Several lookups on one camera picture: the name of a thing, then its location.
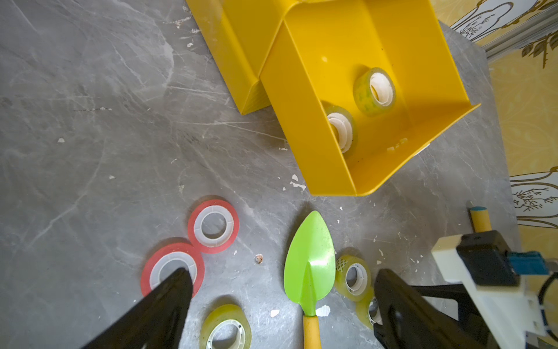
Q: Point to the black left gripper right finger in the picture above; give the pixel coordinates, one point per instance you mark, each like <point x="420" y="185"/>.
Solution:
<point x="409" y="321"/>

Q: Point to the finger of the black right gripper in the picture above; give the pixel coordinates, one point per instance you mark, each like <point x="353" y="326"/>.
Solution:
<point x="469" y="318"/>

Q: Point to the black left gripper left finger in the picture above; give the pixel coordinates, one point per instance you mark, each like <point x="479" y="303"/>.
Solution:
<point x="157" y="321"/>

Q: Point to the yellow tape roll bottom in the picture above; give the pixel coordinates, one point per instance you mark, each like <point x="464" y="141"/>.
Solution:
<point x="367" y="309"/>

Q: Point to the red tape roll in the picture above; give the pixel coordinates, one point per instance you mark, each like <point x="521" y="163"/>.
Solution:
<point x="213" y="245"/>
<point x="167" y="260"/>

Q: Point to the yellow drawer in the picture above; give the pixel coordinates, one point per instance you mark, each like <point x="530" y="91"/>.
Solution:
<point x="320" y="50"/>

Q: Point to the yellow plastic drawer cabinet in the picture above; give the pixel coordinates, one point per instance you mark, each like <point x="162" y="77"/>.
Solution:
<point x="240" y="35"/>

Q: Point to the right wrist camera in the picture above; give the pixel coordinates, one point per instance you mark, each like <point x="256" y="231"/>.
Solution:
<point x="508" y="288"/>

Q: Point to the blue hand rake yellow handle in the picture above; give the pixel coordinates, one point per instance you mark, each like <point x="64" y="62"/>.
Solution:
<point x="480" y="218"/>

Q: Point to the green trowel yellow handle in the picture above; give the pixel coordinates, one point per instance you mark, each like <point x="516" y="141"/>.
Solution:
<point x="310" y="272"/>

